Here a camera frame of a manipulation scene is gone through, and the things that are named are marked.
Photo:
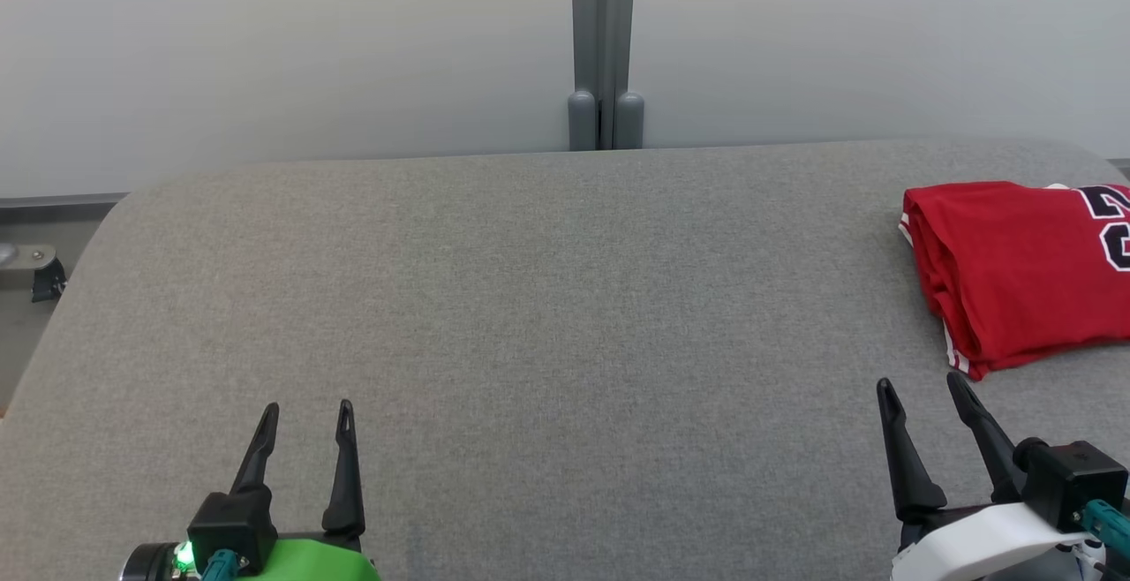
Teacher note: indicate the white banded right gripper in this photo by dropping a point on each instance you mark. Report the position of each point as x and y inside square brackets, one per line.
[971, 546]

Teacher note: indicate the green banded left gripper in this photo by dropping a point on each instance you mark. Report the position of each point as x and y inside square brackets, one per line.
[309, 562]

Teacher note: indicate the red basketball jersey white trim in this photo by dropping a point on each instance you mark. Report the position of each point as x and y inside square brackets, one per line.
[1015, 272]

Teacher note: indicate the black caster wheel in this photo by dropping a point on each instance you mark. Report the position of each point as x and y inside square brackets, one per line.
[48, 281]

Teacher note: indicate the grey metal foot plate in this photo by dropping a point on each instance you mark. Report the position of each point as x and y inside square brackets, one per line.
[22, 256]

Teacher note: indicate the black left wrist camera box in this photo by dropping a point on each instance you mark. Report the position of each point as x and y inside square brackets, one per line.
[231, 524]

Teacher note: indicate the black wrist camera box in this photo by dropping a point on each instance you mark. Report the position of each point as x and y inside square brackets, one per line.
[231, 524]
[1073, 479]

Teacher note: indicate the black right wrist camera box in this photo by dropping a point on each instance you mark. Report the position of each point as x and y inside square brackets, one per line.
[1073, 479]

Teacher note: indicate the grey double partition post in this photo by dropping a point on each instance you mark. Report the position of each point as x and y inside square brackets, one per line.
[605, 51]

